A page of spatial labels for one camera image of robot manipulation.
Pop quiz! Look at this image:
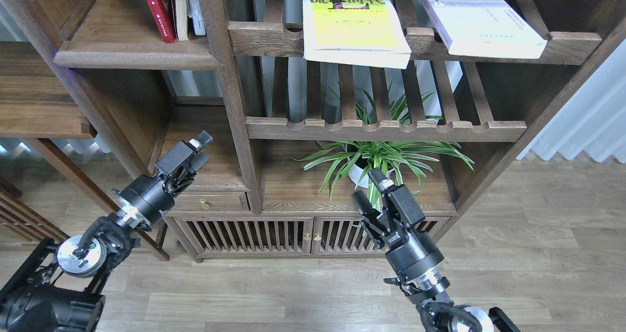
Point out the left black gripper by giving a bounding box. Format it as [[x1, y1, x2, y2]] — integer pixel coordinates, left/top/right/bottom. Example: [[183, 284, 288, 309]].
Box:
[[111, 130, 213, 227]]

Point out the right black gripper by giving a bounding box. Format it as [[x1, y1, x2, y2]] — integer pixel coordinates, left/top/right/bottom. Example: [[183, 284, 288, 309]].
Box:
[[352, 169, 444, 284]]

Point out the red cover book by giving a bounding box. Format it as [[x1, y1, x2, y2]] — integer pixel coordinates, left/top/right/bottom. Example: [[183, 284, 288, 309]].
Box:
[[146, 0, 176, 43]]

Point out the white purple book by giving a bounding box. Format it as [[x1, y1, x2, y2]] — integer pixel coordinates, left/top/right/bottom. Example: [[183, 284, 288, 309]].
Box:
[[420, 0, 547, 59]]

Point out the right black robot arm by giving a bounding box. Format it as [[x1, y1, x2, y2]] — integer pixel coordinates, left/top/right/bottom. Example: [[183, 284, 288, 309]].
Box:
[[353, 169, 518, 332]]

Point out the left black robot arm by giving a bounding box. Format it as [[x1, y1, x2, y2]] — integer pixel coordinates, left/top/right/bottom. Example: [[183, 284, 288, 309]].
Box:
[[1, 131, 212, 332]]

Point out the small wooden drawer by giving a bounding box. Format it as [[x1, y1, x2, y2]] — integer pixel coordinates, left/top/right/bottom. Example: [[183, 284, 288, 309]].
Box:
[[172, 192, 249, 212]]

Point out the white plant pot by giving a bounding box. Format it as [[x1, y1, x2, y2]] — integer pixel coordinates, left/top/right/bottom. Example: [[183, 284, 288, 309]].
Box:
[[347, 157, 374, 190]]

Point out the spider plant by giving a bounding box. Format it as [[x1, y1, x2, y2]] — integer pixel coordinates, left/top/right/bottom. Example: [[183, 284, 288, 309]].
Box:
[[292, 83, 475, 248]]

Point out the right slatted cabinet door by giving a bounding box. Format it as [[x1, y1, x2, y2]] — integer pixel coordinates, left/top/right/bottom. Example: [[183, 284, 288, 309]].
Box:
[[312, 217, 450, 255]]

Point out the slatted cabinet door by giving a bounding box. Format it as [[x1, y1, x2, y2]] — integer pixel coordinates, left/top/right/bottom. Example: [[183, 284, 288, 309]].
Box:
[[312, 217, 450, 255], [175, 218, 313, 259]]

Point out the left slatted cabinet door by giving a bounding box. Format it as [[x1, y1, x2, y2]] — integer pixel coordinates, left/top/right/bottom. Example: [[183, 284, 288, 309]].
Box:
[[175, 218, 313, 259]]

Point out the dark wooden bookshelf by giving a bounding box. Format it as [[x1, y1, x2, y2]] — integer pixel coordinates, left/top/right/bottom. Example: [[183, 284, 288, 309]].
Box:
[[0, 0, 626, 264]]

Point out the white upright book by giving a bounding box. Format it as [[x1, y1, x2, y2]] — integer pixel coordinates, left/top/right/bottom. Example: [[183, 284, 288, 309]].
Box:
[[187, 0, 206, 36]]

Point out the brown upright book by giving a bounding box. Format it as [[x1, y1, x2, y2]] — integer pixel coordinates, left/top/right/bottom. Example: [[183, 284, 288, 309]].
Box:
[[173, 0, 189, 42]]

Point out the yellow cover book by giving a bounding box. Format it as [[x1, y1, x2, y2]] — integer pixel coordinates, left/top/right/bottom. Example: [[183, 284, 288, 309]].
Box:
[[302, 0, 411, 69]]

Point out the white curtain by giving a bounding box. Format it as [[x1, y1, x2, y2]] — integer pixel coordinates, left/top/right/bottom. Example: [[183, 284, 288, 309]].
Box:
[[517, 42, 626, 163]]

